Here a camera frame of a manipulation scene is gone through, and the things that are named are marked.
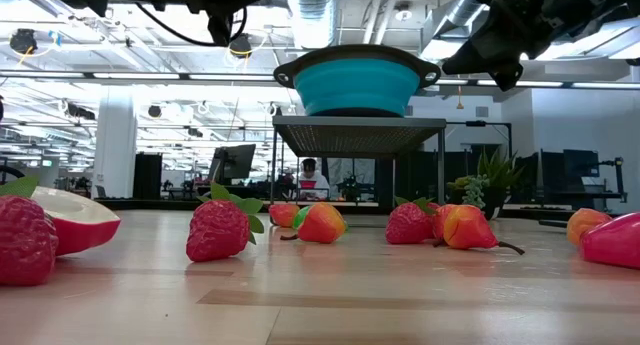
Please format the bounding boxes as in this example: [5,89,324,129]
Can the black background monitor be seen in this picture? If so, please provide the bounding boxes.
[207,143,257,187]

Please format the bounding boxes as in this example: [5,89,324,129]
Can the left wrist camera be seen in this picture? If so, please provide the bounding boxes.
[207,12,234,48]

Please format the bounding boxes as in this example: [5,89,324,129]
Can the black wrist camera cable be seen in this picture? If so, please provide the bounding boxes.
[134,2,249,49]

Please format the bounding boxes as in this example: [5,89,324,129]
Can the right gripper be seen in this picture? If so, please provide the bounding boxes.
[442,0,640,93]

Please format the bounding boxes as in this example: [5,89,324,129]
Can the grey perforated metal stand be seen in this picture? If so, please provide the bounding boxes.
[269,115,448,214]

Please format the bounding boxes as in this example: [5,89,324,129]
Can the black ceiling lamp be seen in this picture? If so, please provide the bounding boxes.
[228,32,254,60]
[8,28,39,55]

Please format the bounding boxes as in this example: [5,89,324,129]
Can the red toy pepper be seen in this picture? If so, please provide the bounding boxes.
[578,212,640,271]

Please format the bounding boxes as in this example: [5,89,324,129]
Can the white building column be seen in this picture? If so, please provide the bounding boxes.
[91,87,138,200]

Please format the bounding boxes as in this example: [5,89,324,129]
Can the blue collapsible bowl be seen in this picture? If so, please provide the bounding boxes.
[272,43,443,119]

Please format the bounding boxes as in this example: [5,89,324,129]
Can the potted succulent plant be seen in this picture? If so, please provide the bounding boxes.
[446,147,526,221]

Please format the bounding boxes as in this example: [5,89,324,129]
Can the toy apple half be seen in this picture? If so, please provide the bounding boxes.
[29,185,122,258]

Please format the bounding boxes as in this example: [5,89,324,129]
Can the silver ceiling duct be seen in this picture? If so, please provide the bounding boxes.
[433,0,489,39]
[283,0,342,51]

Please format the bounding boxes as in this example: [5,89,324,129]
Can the black background gantry frame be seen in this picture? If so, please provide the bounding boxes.
[446,119,514,186]

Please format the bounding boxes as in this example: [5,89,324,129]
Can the black background cabinet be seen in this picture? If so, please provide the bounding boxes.
[132,152,164,201]

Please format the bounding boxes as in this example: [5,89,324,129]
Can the person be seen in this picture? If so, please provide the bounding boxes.
[294,157,332,201]

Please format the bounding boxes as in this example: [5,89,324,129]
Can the background workstation desk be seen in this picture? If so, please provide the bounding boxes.
[512,148,629,212]

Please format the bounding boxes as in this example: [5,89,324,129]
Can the orange toy peach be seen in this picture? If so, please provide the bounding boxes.
[442,204,526,257]
[566,207,614,247]
[268,202,301,229]
[279,201,349,245]
[432,203,454,247]

